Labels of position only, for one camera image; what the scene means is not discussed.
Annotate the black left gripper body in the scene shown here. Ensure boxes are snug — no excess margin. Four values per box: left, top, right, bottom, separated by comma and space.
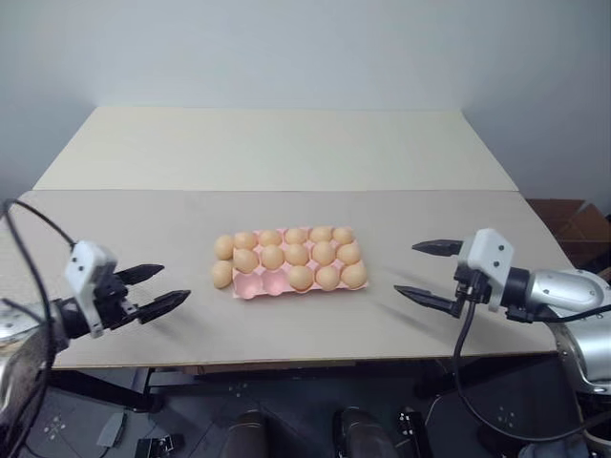
94, 269, 141, 333

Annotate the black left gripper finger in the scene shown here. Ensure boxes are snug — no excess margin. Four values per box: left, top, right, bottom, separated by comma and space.
116, 262, 166, 287
136, 289, 193, 326

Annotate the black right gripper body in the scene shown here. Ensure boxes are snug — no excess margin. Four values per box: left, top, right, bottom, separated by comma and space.
450, 259, 492, 320

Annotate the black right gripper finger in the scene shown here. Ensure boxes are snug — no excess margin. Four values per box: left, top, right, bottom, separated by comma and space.
411, 239, 465, 260
392, 283, 455, 317

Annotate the pink egg tray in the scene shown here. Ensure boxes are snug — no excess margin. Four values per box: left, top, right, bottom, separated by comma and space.
231, 225, 371, 301

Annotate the brown cardboard box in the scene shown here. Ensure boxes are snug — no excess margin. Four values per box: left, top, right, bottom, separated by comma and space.
527, 198, 611, 268

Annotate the grey plastic wedge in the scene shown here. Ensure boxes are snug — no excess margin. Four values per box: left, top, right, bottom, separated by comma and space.
96, 411, 126, 448

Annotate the dark rounded shape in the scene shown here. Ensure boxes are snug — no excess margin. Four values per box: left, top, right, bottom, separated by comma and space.
332, 406, 384, 458
222, 408, 266, 458

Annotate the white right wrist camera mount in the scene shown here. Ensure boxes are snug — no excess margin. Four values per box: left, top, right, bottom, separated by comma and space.
456, 227, 517, 314

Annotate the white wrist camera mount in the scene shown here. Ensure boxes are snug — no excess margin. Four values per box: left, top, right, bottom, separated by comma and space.
64, 239, 118, 340
456, 227, 517, 314

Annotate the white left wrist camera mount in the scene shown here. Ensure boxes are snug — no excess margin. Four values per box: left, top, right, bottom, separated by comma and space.
64, 239, 118, 340

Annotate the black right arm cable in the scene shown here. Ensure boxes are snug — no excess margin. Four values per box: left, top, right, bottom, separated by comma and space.
452, 285, 611, 450

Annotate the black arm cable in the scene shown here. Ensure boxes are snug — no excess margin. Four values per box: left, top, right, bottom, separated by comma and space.
452, 285, 611, 450
0, 198, 77, 458

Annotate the black table frame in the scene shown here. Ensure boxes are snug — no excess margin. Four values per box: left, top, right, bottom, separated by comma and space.
51, 364, 204, 414

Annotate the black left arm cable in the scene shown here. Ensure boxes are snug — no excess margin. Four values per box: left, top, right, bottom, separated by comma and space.
0, 198, 77, 458

